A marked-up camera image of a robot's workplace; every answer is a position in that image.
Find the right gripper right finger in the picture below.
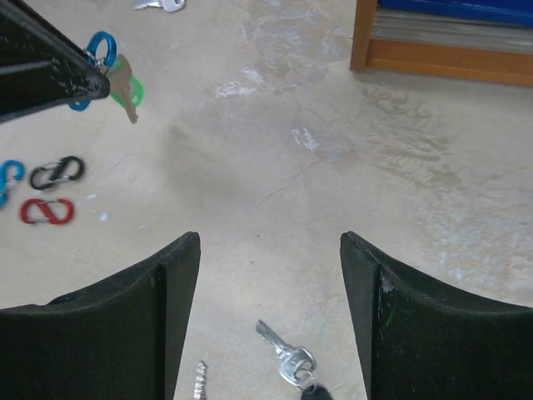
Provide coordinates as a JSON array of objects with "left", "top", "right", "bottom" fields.
[{"left": 340, "top": 232, "right": 532, "bottom": 399}]

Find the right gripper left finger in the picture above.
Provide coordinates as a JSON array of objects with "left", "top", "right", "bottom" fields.
[{"left": 1, "top": 232, "right": 201, "bottom": 399}]

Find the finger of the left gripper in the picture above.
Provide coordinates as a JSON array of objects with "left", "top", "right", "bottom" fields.
[{"left": 1, "top": 1, "right": 111, "bottom": 123}]

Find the key with green tag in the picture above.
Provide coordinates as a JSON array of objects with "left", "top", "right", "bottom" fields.
[{"left": 107, "top": 53, "right": 137, "bottom": 124}]

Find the key with black tag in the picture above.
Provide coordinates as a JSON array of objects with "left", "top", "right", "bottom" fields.
[{"left": 255, "top": 320, "right": 333, "bottom": 400}]

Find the key with blue tag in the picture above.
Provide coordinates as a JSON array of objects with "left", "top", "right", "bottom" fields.
[{"left": 132, "top": 0, "right": 186, "bottom": 13}]

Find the key with yellow tag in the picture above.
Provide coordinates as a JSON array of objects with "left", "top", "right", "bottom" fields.
[{"left": 192, "top": 361, "right": 207, "bottom": 400}]

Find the black S carabiner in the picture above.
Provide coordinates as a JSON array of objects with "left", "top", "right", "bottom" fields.
[{"left": 28, "top": 156, "right": 85, "bottom": 191}]

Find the light blue S carabiner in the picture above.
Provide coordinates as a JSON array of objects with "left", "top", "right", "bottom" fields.
[{"left": 0, "top": 159, "right": 25, "bottom": 207}]

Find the red S carabiner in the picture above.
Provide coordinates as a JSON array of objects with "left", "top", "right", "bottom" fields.
[{"left": 19, "top": 198, "right": 75, "bottom": 225}]

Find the wooden shelf rack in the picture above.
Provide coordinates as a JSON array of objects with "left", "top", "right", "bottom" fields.
[{"left": 350, "top": 1, "right": 532, "bottom": 87}]

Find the blue handled tool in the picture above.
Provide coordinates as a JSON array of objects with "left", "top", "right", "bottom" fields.
[{"left": 378, "top": 0, "right": 532, "bottom": 28}]

